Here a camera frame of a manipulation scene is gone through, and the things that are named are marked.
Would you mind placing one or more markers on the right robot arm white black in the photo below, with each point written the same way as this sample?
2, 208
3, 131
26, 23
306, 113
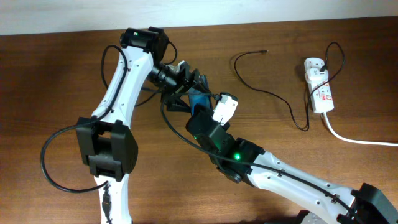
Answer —
243, 161

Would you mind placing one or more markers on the white power strip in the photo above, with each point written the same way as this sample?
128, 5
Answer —
321, 98

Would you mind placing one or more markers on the white USB charger plug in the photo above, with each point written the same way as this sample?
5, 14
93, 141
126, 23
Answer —
314, 75

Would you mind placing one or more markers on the blue Galaxy smartphone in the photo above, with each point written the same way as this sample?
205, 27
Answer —
199, 99

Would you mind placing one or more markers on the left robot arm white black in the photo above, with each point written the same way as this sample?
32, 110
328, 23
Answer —
106, 143

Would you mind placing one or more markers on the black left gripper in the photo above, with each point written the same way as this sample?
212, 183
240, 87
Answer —
186, 80

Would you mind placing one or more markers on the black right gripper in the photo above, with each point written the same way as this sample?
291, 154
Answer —
201, 109

